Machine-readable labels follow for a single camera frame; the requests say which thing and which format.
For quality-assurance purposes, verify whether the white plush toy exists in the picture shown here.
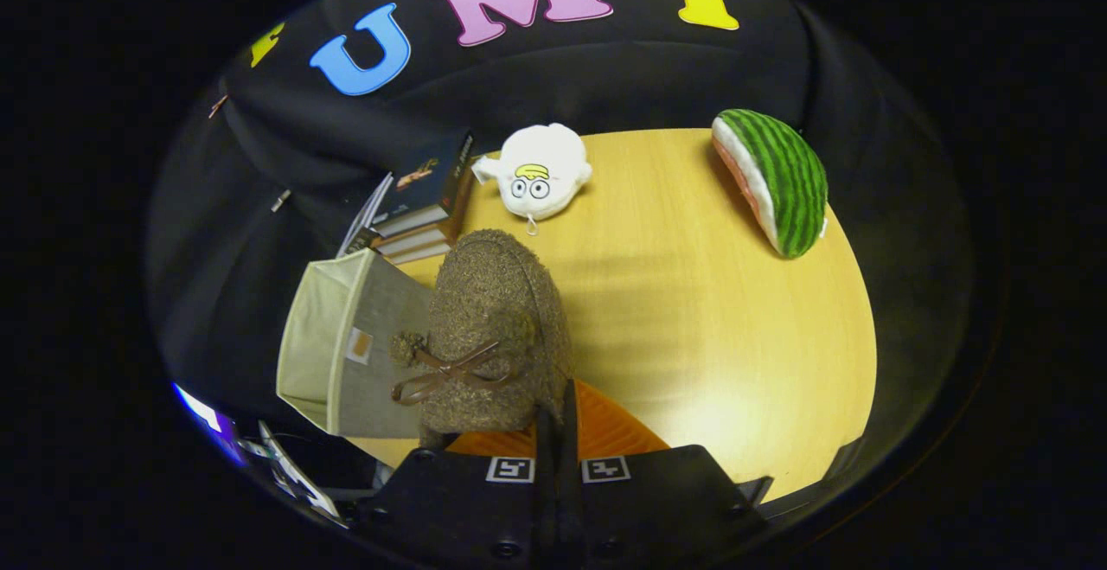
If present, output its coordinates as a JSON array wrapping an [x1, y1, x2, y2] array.
[[471, 123, 593, 236]]

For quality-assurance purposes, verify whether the grey fabric storage box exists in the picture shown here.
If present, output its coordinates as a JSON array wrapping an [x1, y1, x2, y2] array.
[[276, 247, 435, 440]]

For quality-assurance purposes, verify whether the white flat panel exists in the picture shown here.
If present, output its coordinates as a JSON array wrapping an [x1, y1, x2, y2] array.
[[258, 419, 345, 521]]

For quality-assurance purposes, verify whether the brown cover book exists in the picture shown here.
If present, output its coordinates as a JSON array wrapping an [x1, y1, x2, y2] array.
[[385, 237, 455, 266], [370, 207, 470, 256]]

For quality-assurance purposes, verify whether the black backdrop cloth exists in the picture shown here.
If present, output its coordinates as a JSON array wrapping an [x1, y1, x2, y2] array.
[[145, 0, 978, 502]]

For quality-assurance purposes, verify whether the white portrait cover book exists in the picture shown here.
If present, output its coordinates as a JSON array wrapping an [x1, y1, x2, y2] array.
[[336, 172, 394, 259]]

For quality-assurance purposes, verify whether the dark blue cover book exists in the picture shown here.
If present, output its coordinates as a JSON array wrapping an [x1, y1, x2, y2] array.
[[372, 129, 475, 238]]

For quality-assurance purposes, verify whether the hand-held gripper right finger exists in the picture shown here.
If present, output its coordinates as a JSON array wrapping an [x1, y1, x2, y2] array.
[[562, 378, 764, 570]]

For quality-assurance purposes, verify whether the brown fuzzy shoe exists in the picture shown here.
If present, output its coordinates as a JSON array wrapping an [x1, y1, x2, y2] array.
[[389, 228, 573, 450]]

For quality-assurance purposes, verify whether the watermelon slice plush toy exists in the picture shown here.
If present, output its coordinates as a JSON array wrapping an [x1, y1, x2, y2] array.
[[711, 108, 829, 259]]

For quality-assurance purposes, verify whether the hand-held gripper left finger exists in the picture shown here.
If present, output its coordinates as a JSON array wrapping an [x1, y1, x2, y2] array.
[[359, 406, 561, 570]]

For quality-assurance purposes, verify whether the lit screen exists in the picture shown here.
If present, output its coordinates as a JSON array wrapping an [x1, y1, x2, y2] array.
[[171, 381, 247, 467]]

